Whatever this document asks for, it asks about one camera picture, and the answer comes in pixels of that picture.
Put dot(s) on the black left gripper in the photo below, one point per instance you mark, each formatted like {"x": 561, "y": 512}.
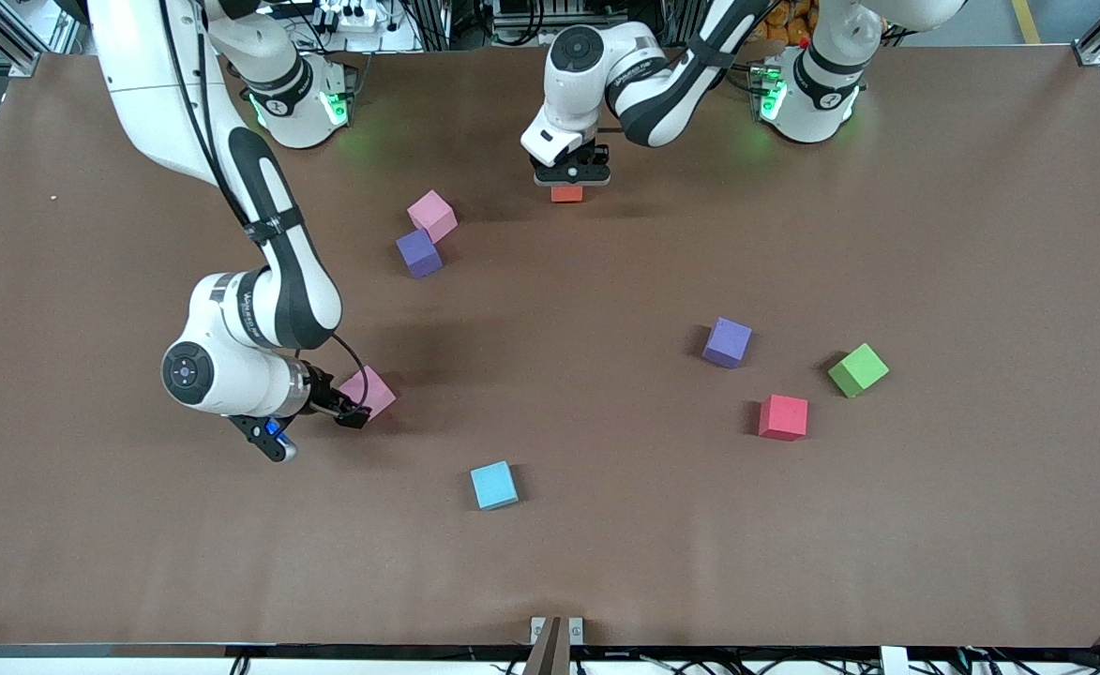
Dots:
{"x": 582, "y": 155}

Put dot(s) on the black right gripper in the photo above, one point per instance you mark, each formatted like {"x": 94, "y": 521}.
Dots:
{"x": 323, "y": 395}

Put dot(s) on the pink foam block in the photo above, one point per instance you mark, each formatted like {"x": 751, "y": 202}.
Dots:
{"x": 376, "y": 389}
{"x": 432, "y": 217}

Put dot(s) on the orange foam block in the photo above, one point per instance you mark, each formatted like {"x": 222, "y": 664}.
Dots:
{"x": 566, "y": 195}

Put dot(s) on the purple foam block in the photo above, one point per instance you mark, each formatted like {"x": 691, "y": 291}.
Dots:
{"x": 418, "y": 255}
{"x": 727, "y": 343}

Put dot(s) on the red foam block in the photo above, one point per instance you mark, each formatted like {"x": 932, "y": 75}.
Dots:
{"x": 783, "y": 418}

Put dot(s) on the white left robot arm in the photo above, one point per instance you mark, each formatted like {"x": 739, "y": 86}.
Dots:
{"x": 596, "y": 89}

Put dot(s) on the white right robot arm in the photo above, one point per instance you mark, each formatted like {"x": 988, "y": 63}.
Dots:
{"x": 315, "y": 300}

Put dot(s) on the blue foam block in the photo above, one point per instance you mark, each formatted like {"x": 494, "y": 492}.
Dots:
{"x": 494, "y": 486}

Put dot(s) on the grey connector box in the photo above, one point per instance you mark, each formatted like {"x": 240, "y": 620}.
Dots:
{"x": 760, "y": 75}
{"x": 354, "y": 80}

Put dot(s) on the bag of oranges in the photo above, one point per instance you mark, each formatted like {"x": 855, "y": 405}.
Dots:
{"x": 784, "y": 19}

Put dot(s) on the green foam block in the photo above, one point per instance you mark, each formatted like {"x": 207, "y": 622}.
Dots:
{"x": 857, "y": 370}

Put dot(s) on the grey metal bracket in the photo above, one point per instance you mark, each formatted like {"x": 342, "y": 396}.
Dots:
{"x": 554, "y": 647}

